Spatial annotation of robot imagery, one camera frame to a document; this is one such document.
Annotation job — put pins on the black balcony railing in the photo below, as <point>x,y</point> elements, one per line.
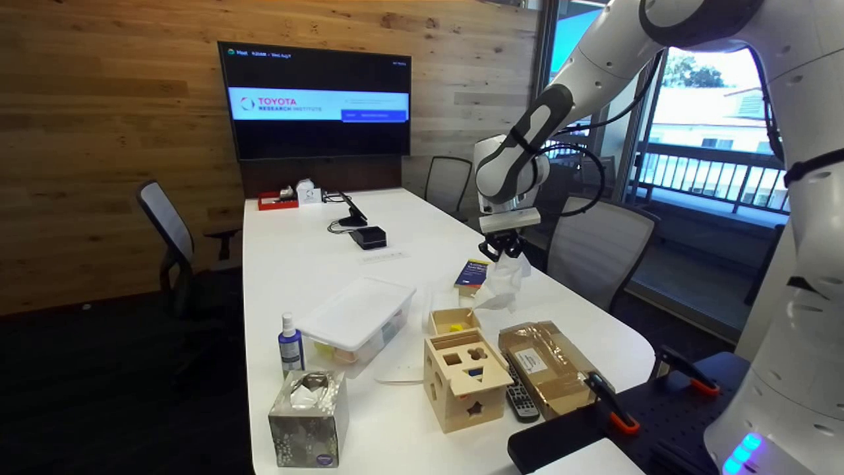
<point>714,155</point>

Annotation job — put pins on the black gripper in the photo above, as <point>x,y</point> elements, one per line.
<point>508,238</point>

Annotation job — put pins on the grey mesh office chair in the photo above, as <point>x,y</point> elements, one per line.
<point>450,185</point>
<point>598,251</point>

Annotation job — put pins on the black clamp orange tip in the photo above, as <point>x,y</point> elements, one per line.
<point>610,404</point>
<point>690,371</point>

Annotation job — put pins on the blue hand sanitizer bottle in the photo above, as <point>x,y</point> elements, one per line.
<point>291,348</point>

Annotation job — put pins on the white paper sheet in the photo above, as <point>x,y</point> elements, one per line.
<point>590,460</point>

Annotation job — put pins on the wall mounted TV screen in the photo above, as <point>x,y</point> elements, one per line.
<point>317,134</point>

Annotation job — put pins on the black remote control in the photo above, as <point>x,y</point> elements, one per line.
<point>521,402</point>

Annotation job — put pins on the black perforated mounting board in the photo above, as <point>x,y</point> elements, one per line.
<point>562,439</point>

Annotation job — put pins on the grey marbled tissue box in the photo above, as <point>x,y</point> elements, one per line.
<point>304,432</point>

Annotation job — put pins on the black speakerphone device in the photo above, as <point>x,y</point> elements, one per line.
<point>368,237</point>

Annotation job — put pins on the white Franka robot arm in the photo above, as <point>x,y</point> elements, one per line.
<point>792,371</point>

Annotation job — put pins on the flat red box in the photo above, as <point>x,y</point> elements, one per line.
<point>277,201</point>

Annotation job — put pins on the wooden shape sorter box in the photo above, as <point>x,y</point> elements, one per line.
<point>465,387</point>

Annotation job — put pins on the open brown cardboard box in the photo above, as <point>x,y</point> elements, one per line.
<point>545,365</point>

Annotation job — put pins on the grey office chair with armrests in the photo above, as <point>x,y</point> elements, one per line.
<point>168,225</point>

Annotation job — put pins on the small white tissue box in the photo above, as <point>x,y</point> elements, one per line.
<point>308,191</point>

